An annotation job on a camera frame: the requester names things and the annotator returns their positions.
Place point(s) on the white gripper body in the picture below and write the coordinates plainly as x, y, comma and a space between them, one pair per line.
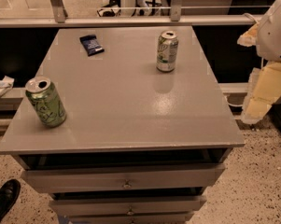
274, 36

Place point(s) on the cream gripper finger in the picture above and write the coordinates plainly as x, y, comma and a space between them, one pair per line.
249, 38
264, 89

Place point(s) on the white green 7up can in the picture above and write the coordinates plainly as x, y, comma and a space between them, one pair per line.
167, 51

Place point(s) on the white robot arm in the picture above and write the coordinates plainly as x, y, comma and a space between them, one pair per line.
264, 85

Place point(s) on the green soda can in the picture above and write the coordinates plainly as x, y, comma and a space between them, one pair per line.
43, 96

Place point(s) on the grey drawer cabinet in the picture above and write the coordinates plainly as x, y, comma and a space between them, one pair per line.
122, 111

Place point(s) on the dark blue snack packet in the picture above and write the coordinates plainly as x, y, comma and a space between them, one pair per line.
91, 45

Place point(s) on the grey metal railing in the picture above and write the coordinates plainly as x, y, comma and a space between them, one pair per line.
79, 13

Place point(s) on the top grey drawer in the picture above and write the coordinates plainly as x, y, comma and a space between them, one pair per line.
124, 178

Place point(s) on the grey drawer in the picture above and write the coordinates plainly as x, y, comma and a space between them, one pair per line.
124, 178
168, 218
128, 206

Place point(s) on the middle grey drawer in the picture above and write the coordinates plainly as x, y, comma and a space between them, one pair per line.
128, 206

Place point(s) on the bottom grey drawer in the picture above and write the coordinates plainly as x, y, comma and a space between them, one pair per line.
168, 218

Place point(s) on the white folded cloth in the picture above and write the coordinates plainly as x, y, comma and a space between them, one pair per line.
6, 84

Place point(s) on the black leather shoe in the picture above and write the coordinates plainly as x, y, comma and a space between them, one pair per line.
9, 194

